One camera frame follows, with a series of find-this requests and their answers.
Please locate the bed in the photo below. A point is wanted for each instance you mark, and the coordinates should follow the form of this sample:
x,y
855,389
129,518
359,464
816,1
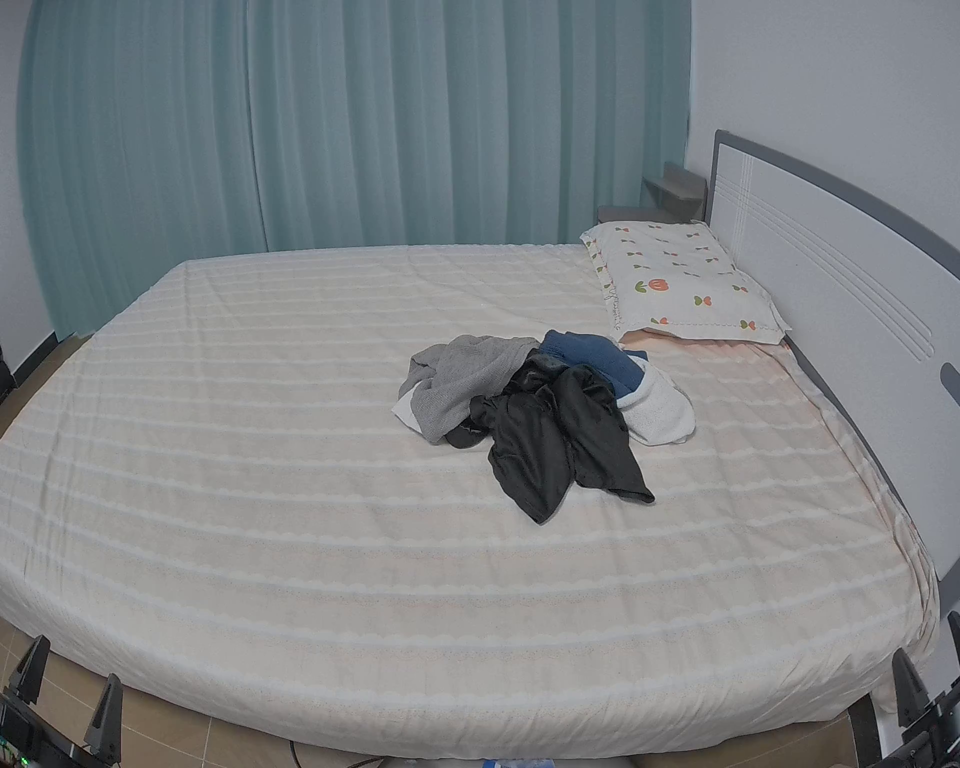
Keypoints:
x,y
300,450

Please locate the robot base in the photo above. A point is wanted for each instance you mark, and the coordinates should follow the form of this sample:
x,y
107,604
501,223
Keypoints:
x,y
517,763

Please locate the blue-green curtain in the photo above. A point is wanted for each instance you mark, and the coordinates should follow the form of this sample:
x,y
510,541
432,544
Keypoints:
x,y
135,150
450,112

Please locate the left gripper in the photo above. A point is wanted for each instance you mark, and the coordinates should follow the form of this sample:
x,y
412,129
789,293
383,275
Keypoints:
x,y
30,735

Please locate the pile of clothes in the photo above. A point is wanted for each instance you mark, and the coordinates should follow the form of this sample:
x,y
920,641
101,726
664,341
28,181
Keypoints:
x,y
450,375

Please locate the white printed pillow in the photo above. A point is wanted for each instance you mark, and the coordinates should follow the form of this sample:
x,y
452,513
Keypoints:
x,y
675,277

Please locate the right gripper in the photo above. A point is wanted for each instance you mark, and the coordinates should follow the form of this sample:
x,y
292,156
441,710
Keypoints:
x,y
934,739

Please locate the black T-shirt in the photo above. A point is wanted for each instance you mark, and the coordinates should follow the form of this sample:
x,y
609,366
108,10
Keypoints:
x,y
540,450

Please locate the grey bedside table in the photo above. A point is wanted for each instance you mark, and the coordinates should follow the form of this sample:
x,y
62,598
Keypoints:
x,y
675,187

